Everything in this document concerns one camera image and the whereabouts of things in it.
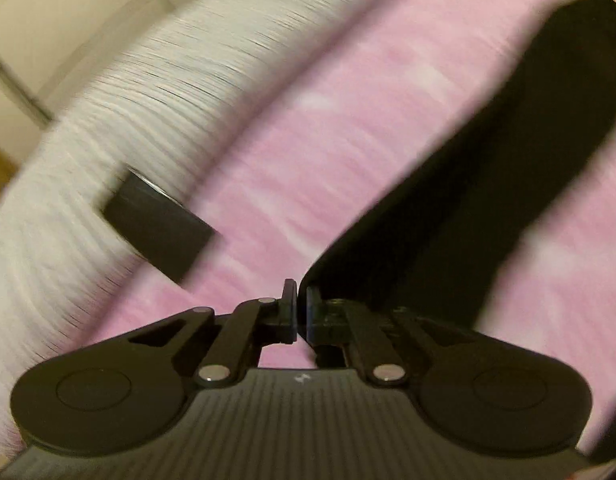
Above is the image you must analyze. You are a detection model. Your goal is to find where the small black box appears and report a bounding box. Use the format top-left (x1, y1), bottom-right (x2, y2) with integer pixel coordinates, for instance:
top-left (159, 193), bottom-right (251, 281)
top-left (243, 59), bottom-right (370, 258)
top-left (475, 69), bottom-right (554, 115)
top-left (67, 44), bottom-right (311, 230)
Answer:
top-left (102, 167), bottom-right (219, 285)

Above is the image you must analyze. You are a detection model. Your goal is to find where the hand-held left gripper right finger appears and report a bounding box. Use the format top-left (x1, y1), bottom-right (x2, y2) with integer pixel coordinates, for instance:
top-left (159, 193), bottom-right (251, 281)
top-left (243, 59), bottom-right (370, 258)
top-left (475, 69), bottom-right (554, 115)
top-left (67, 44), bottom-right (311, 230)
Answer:
top-left (305, 285), bottom-right (488, 388)

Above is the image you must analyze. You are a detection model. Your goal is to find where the black garment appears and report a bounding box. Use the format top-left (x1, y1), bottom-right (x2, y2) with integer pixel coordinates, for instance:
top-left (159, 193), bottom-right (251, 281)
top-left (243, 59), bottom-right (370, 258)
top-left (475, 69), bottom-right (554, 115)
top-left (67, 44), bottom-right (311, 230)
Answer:
top-left (298, 0), bottom-right (616, 333)

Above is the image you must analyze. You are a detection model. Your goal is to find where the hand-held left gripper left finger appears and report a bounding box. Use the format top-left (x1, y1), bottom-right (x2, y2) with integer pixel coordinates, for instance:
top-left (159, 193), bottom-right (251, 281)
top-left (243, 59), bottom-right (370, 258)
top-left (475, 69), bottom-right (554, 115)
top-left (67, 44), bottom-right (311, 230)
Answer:
top-left (100, 279), bottom-right (299, 388)

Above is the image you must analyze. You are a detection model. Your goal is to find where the white ribbed quilt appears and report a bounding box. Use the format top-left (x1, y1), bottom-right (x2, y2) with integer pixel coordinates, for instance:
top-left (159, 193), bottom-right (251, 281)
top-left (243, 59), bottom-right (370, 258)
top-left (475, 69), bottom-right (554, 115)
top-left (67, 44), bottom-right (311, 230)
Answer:
top-left (0, 0), bottom-right (413, 456)

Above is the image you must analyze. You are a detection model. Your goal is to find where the pink floral blanket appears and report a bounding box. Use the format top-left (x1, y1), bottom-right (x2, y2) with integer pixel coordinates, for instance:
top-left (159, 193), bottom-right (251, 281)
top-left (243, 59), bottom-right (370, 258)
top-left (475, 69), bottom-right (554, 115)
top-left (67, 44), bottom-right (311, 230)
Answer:
top-left (83, 0), bottom-right (616, 461)

